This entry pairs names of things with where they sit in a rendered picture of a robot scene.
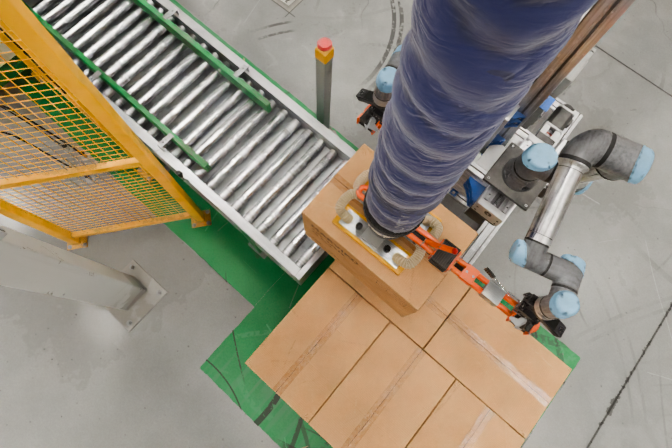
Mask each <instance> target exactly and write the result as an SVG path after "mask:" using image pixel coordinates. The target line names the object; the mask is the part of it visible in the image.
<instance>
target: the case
mask: <svg viewBox="0 0 672 448"><path fill-rule="evenodd" d="M373 159H374V151H373V150H372V149H371V148H369V147H368V146H367V145H366V144H363V145H362V146H361V147H360V148H359V149H358V150H357V152H356V153H355V154H354V155H353V156H352V157H351V158H350V159H349V160H348V161H347V162H346V164H345V165H344V166H343V167H342V168H341V169H340V170H339V171H338V172H337V173H336V174H335V176H334V177H333V178H332V179H331V180H330V181H329V182H328V183H327V184H326V185H325V186H324V188H323V189H322V190H321V191H320V192H319V193H318V194H317V195H316V196H315V197H314V198H313V199H312V201H311V202H310V203H309V204H308V205H307V206H306V207H305V208H304V209H303V210H302V218H303V223H304V229H305V234H306V235H307V236H308V237H309V238H311V239H312V240H313V241H314V242H315V243H316V244H318V245H319V246H320V247H321V248H322V249H323V250H325V251H326V252H327V253H328V254H329V255H330V256H332V257H333V258H334V259H335V260H336V261H337V262H339V263H340V264H341V265H342V266H343V267H344V268H346V269H347V270H348V271H349V272H350V273H351V274H353V275H354V276H355V277H356V278H357V279H358V280H360V281H361V282H362V283H363V284H364V285H365V286H367V287H368V288H369V289H370V290H371V291H372V292H374V293H375V294H376V295H377V296H378V297H379V298H381V299H382V300H383V301H384V302H385V303H386V304H388V305H389V306H390V307H391V308H392V309H393V310H395V311H396V312H397V313H398V314H399V315H400V316H402V317H404V316H406V315H409V314H411V313H414V312H416V311H418V310H419V309H420V308H421V307H422V306H423V304H424V303H425V302H426V300H427V299H428V298H429V297H430V295H431V294H432V293H433V292H434V290H435V289H436V288H437V286H438V285H439V284H440V283H441V281H442V280H443V279H444V278H445V276H446V275H447V274H448V272H449V271H450V270H448V271H447V272H441V271H440V270H439V269H437V268H436V267H435V266H434V265H432V264H431V263H430V262H429V261H428V260H429V259H428V256H429V255H430V254H429V253H428V252H426V253H425V256H423V258H422V260H421V262H419V264H417V266H415V267H414V268H412V269H404V270H403V272H402V273H401V274H400V275H399V276H397V275H396V274H395V273H393V272H392V271H391V270H390V269H388V268H387V267H386V266H385V265H384V264H382V263H381V262H380V261H379V260H377V259H376V258H375V257H374V256H372V255H371V254H370V253H369V252H368V251H366V250H365V249H364V248H363V247H361V246H360V245H359V244H358V243H356V242H355V241H354V240H353V239H352V238H350V237H349V236H348V235H347V234H345V233H344V232H343V231H342V230H340V229H339V228H338V227H337V226H336V225H334V224H333V223H332V220H333V219H334V218H335V216H336V215H337V213H336V210H335V207H336V205H335V204H336V203H337V201H338V199H340V197H341V195H343V193H345V192H347V190H350V189H354V188H353V185H354V182H355V180H356V178H357V177H358V176H359V175H360V174H361V173H362V172H363V171H365V170H368V169H369V168H370V165H371V162H372V161H373ZM348 204H349V205H350V206H352V207H353V208H354V209H355V210H357V211H358V212H359V213H360V214H362V215H363V216H364V217H365V215H364V211H363V204H362V203H360V202H359V201H358V200H357V199H355V198H354V199H352V200H350V201H349V203H348ZM431 212H432V213H434V214H435V215H436V216H437V217H439V218H440V219H441V220H442V222H441V223H442V226H443V232H442V234H441V236H440V237H439V238H438V241H441V240H442V239H448V240H449V241H450V242H452V243H453V244H454V245H455V246H457V247H458V248H459V249H461V251H460V252H462V254H461V255H460V256H459V257H461V256H462V255H463V253H464V252H465V251H466V250H467V248H468V247H469V246H470V245H471V243H472V242H473V241H474V239H475V238H476V237H477V236H478V233H477V232H476V231H475V230H473V229H472V228H471V227H470V226H468V225H467V224H466V223H464V222H463V221H462V220H461V219H459V218H458V217H457V216H456V215H454V214H453V213H452V212H451V211H449V210H448V209H447V208H445V207H444V206H443V205H442V204H439V205H438V206H437V207H436V208H435V209H434V210H432V211H431ZM365 218H366V217H365ZM393 240H394V241H395V242H397V243H398V244H399V245H400V246H402V247H403V248H404V249H405V250H407V251H408V252H409V253H410V254H412V255H413V253H414V252H415V250H416V247H415V245H413V244H412V243H411V242H410V241H408V240H407V239H406V238H405V237H403V236H402V237H399V238H396V239H393Z"/></svg>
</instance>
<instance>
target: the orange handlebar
mask: <svg viewBox="0 0 672 448"><path fill-rule="evenodd" d="M368 187H369V186H368V185H364V184H363V185H360V186H359V187H358V188H357V190H356V195H357V197H358V198H359V199H361V200H362V201H363V200H364V196H365V195H363V194H362V191H363V190H365V191H366V190H367V188H368ZM416 231H418V232H419V233H420V234H421V235H423V236H424V237H425V238H426V239H429V240H432V241H435V242H438V243H440V241H438V240H437V239H436V238H435V237H433V236H432V235H431V234H430V233H428V232H427V231H426V230H424V229H423V228H422V227H421V226H419V227H418V228H417V229H416ZM406 236H407V237H409V238H410V239H411V240H412V241H414V242H415V243H416V244H417V245H419V246H420V247H421V248H422V249H424V250H425V251H426V252H428V253H429V254H431V253H432V252H433V251H434V250H433V249H432V248H431V247H429V246H428V245H427V244H425V243H424V242H423V241H422V240H420V239H419V238H418V237H417V236H415V235H414V234H413V233H410V234H408V235H406ZM456 262H457V263H458V264H459V265H461V266H462V267H463V268H464V269H463V270H462V272H461V271H460V270H458V269H457V268H456V267H455V266H452V267H451V268H450V271H452V272H453V273H454V274H455V275H457V276H458V278H459V279H460V280H461V281H463V282H464V283H465V284H466V285H468V286H470V287H472V288H473V289H474V290H476V291H477V292H478V293H479V294H481V292H482V291H483V288H481V287H480V286H479V285H477V284H476V283H475V282H474V280H475V279H476V278H477V279H479V280H480V281H481V282H482V283H484V284H485V285H487V284H488V283H489V281H490V280H488V279H487V278H486V277H484V276H483V275H482V274H481V273H480V271H478V270H477V269H476V268H475V267H473V266H472V265H471V264H468V263H467V262H465V261H464V260H463V259H461V258H460V257H459V258H458V259H457V260H456ZM503 299H504V300H505V301H507V302H508V303H509V304H510V305H512V306H513V307H514V308H515V306H516V304H519V303H518V302H516V301H515V300H514V299H513V298H511V297H510V296H509V295H507V294H505V296H504V297H503ZM496 307H497V308H498V309H500V310H501V311H502V312H503V313H505V314H506V315H507V316H508V317H510V316H511V315H512V314H513V312H512V311H510V310H509V309H508V308H507V307H505V306H504V305H503V304H502V303H499V304H498V306H496Z"/></svg>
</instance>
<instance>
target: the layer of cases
mask: <svg viewBox="0 0 672 448"><path fill-rule="evenodd" d="M507 317H508V316H507V315H506V314H504V313H503V312H502V311H501V310H500V309H498V308H497V307H496V306H494V307H493V306H491V305H490V304H489V303H488V302H486V301H485V300H484V299H483V298H481V297H480V296H479V295H478V292H477V291H476V290H474V289H473V288H472V287H470V286H468V285H466V284H465V283H464V282H463V281H461V280H460V279H459V278H458V276H457V275H455V274H454V273H453V272H452V271H449V272H448V274H447V275H446V276H445V278H444V279H443V280H442V281H441V283H440V284H439V285H438V286H437V288H436V289H435V290H434V292H433V293H432V294H431V295H430V297H429V298H428V299H427V300H426V302H425V303H424V304H423V306H422V307H421V308H420V309H419V310H418V311H416V312H414V313H411V314H409V315H406V316H404V317H402V316H400V315H399V314H398V313H397V312H396V311H395V310H393V309H392V308H391V307H390V306H389V305H388V304H386V303H385V302H384V301H383V300H382V299H381V298H379V297H378V296H377V295H376V294H375V293H374V292H372V291H371V290H370V289H369V288H368V287H367V286H365V285H364V284H363V283H362V282H361V281H360V280H358V279H357V278H356V277H355V276H354V275H353V274H351V273H350V272H349V271H348V270H347V269H346V268H344V267H343V266H342V265H341V264H340V263H339V262H337V261H336V260H334V262H333V263H332V264H331V265H330V266H329V268H327V270H326V271H325V272H324V273H323V274H322V275H321V276H320V278H319V279H318V280H317V281H316V282H315V283H314V284H313V286H312V287H311V288H310V289H309V290H308V291H307V292H306V294H305V295H304V296H303V297H302V298H301V299H300V300H299V302H298V303H297V304H296V305H295V306H294V307H293V308H292V309H291V311H290V312H289V313H288V314H287V315H286V316H285V317H284V319H283V320H282V321H281V322H280V323H279V324H278V325H277V327H276V328H275V329H274V330H273V331H272V332H271V333H270V335H269V336H268V337H267V338H266V339H265V340H264V341H263V343H262V344H261V345H260V346H259V347H258V348H257V349H256V351H255V352H254V353H253V354H252V355H251V356H250V357H249V359H248V360H247V361H246V362H245V364H246V365H247V366H248V367H249V368H250V369H251V370H252V371H253V372H255V373H256V374H257V375H258V376H259V377H260V378H261V379H262V380H263V381H264V382H265V383H266V384H267V385H268V386H269V387H270V388H271V389H272V390H273V391H274V392H275V393H276V394H278V395H279V396H280V397H281V398H282V399H283V400H284V401H285V402H286V403H287V404H288V405H289V406H290V407H291V408H292V409H293V410H294V411H295V412H296V413H297V414H298V415H299V416H300V417H302V418H303V419H304V420H305V421H306V422H307V423H308V422H309V425H310V426H311V427H312V428H313V429H314V430H315V431H316V432H317V433H318V434H319V435H320V436H321V437H322V438H323V439H325V440H326V441H327V442H328V443H329V444H330V445H331V446H332V447H333V448H520V447H521V446H522V444H523V443H524V441H525V439H526V438H527V437H528V435H529V434H530V432H531V431H532V429H533V428H534V426H535V425H536V423H537V422H538V420H539V419H540V417H541V416H542V414H543V413H544V411H545V410H546V408H547V406H548V405H549V403H550V402H551V400H552V399H553V397H554V396H555V394H556V393H557V391H558V390H559V388H560V387H561V385H562V384H563V382H564V381H565V379H566V378H567V376H568V375H569V373H570V372H571V370H572V369H571V368H570V367H569V366H567V365H566V364H565V363H564V362H562V361H561V360H560V359H559V358H558V357H556V356H555V355H554V354H553V353H552V352H550V351H549V350H548V349H547V348H546V347H544V346H543V345H542V344H541V343H539V342H538V341H537V340H536V339H535V338H533V337H532V336H531V335H523V332H522V331H521V330H517V329H516V328H514V325H513V324H512V323H511V322H509V321H506V318H507ZM524 438H525V439H524Z"/></svg>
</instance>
